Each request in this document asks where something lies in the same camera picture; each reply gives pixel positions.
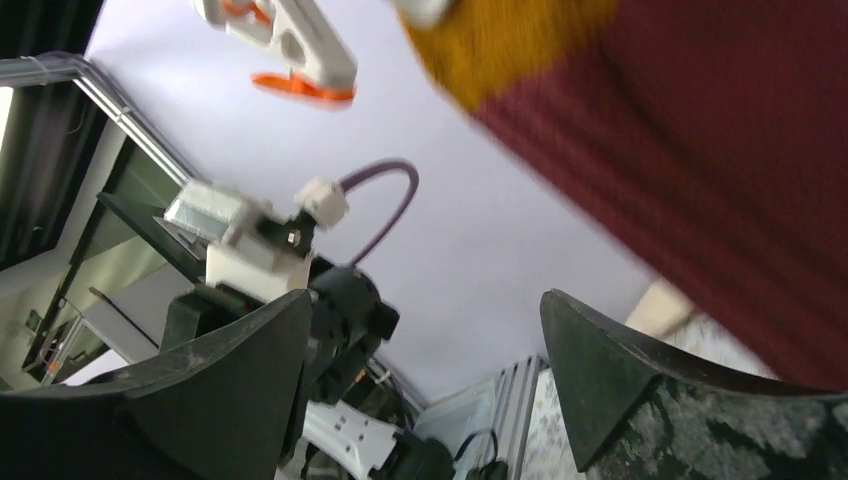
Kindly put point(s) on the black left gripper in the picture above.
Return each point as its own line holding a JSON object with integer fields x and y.
{"x": 202, "y": 310}

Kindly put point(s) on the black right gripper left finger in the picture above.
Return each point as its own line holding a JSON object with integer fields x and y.
{"x": 226, "y": 405}

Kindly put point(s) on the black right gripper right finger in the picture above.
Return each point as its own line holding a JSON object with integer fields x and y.
{"x": 625, "y": 419}

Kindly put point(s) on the maroon purple striped sock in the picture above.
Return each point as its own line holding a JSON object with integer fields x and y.
{"x": 709, "y": 137}

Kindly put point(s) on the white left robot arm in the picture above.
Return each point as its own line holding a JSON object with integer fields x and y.
{"x": 349, "y": 322}

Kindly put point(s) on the white clip sock hanger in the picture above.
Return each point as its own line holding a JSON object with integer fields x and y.
{"x": 321, "y": 68}

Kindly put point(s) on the wooden clothes rack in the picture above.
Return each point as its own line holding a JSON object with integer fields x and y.
{"x": 661, "y": 311}

